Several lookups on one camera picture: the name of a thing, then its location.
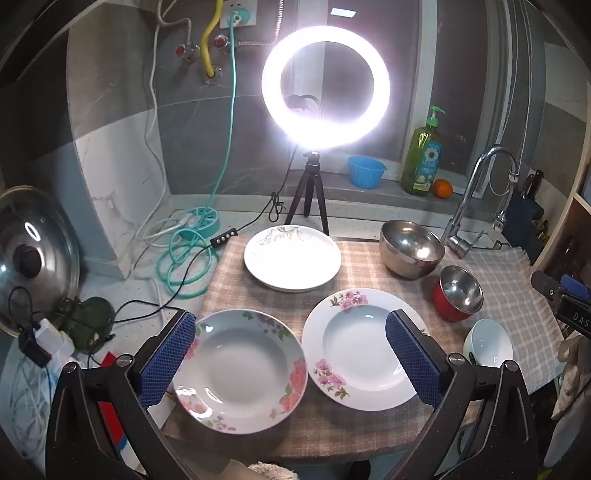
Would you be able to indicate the deep plate small pink flowers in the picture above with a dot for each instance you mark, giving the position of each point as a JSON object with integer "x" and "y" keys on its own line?
{"x": 355, "y": 346}

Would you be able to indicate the blue plastic cup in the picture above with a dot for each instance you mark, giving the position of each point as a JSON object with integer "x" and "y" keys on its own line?
{"x": 366, "y": 173}

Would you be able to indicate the window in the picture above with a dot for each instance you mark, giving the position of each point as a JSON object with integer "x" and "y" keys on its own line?
{"x": 461, "y": 92}

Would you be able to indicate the black tripod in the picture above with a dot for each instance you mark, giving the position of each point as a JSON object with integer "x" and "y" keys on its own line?
{"x": 310, "y": 184}

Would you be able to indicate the black adapter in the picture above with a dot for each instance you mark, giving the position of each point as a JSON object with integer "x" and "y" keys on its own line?
{"x": 32, "y": 350}

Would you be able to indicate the white plate grey floral print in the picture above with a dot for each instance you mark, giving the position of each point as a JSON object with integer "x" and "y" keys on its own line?
{"x": 291, "y": 258}

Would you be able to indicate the wall socket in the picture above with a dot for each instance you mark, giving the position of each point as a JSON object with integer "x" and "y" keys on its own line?
{"x": 238, "y": 11}

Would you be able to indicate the green dish soap bottle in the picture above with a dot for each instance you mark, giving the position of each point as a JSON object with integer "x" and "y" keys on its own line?
{"x": 421, "y": 161}

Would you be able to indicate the dark knife block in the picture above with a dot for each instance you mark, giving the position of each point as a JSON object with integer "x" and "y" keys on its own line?
{"x": 521, "y": 212}

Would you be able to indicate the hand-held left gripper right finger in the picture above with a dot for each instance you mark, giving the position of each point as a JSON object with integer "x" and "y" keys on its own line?
{"x": 413, "y": 357}

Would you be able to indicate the chrome faucet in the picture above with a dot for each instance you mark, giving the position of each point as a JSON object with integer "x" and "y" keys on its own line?
{"x": 461, "y": 203}

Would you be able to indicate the orange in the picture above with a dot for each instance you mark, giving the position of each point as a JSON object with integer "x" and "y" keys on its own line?
{"x": 443, "y": 189}

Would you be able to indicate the dark green object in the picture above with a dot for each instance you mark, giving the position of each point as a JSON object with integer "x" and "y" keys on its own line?
{"x": 90, "y": 318}

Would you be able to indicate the red steel bowl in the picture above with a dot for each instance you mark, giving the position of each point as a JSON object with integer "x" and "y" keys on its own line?
{"x": 459, "y": 288}

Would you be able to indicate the person's right hand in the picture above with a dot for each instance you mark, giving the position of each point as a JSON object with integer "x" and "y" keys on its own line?
{"x": 572, "y": 353}

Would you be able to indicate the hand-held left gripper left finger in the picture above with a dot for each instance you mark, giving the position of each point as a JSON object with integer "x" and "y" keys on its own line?
{"x": 168, "y": 357}

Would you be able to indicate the beige towel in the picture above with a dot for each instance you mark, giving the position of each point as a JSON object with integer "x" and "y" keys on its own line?
{"x": 272, "y": 470}

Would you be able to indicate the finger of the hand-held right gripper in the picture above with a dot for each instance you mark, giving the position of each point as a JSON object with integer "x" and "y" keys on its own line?
{"x": 549, "y": 288}
{"x": 577, "y": 285}

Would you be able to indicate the white charger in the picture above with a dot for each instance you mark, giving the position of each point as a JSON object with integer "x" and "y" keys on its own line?
{"x": 48, "y": 334}

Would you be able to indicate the small white bowl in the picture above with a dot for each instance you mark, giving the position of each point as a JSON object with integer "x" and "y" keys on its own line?
{"x": 487, "y": 341}

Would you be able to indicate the deep plate large pink flowers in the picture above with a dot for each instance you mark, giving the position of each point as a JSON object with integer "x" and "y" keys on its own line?
{"x": 240, "y": 369}

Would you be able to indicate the large steel bowl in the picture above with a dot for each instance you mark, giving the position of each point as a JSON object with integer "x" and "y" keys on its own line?
{"x": 411, "y": 249}

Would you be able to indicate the steel pot lid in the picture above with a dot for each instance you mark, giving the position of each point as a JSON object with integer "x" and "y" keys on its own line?
{"x": 41, "y": 230}

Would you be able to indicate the wooden shelf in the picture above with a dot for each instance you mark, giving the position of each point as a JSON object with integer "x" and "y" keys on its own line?
{"x": 572, "y": 217}

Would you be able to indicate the red water valve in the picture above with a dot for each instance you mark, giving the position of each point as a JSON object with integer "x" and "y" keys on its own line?
{"x": 220, "y": 41}
{"x": 187, "y": 50}

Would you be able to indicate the beige checked cloth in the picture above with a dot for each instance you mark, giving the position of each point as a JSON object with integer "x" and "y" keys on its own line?
{"x": 369, "y": 274}

